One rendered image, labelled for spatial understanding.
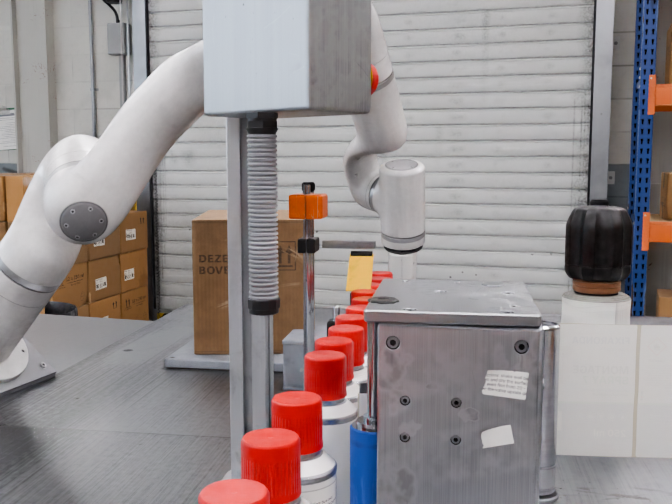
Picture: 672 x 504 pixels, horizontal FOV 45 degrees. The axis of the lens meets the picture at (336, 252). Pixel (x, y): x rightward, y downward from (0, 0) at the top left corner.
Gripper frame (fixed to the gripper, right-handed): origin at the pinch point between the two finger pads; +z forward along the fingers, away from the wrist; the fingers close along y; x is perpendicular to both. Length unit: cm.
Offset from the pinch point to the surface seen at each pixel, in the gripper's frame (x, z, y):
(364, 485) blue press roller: 4, -46, 99
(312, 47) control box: -4, -67, 62
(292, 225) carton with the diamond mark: -21.7, -18.3, -1.4
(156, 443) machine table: -32, -9, 53
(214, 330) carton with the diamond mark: -37.0, 0.2, 8.5
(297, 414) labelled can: 0, -52, 100
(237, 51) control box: -13, -65, 56
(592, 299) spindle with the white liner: 27, -32, 49
